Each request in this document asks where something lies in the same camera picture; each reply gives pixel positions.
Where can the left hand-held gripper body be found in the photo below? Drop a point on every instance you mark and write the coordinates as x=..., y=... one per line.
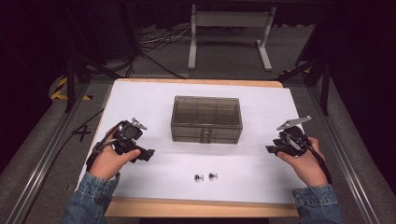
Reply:
x=127, y=133

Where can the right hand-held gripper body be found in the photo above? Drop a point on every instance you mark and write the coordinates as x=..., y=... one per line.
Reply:
x=294, y=138

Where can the clear grey drawer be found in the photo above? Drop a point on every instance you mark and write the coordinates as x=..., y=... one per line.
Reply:
x=186, y=132

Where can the small silver ear stud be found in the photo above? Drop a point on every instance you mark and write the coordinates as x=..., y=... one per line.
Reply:
x=198, y=177
x=213, y=176

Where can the clear grey drawer box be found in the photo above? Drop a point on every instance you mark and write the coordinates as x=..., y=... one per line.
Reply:
x=207, y=113

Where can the person's right hand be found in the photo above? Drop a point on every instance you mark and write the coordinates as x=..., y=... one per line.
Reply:
x=306, y=168

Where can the person's left hand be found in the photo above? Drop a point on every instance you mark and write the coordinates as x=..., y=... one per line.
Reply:
x=107, y=163

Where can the white paper sheet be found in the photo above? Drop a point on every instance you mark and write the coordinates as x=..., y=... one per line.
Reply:
x=174, y=174

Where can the black metal stand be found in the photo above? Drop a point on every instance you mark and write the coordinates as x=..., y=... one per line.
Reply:
x=325, y=87
x=71, y=84

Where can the wooden table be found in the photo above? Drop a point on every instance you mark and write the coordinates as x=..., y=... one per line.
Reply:
x=199, y=210

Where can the white metal stand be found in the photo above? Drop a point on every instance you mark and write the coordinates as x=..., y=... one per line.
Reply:
x=232, y=19

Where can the aluminium floor rail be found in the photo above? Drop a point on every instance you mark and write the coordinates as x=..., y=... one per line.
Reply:
x=348, y=161
x=46, y=152

